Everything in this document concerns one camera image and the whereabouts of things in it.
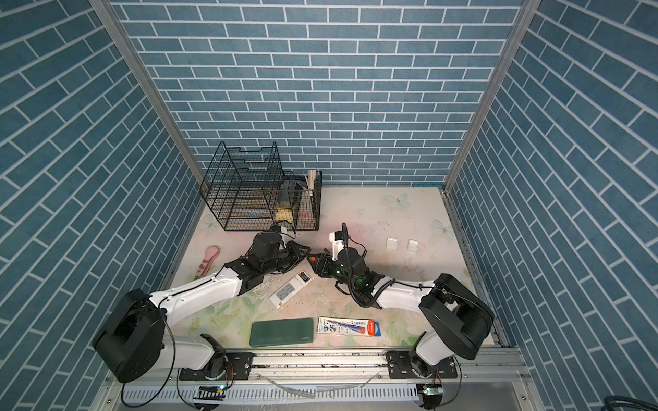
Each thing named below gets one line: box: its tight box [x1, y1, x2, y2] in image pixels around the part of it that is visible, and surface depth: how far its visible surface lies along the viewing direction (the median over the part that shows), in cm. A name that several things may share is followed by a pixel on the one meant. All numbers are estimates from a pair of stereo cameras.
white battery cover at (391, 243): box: [385, 236, 398, 251], surface depth 104 cm
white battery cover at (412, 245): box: [406, 238, 419, 253], surface depth 104 cm
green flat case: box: [249, 317, 315, 348], surface depth 81 cm
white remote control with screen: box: [269, 269, 313, 310], surface depth 90 cm
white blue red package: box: [317, 316, 383, 337], surface depth 82 cm
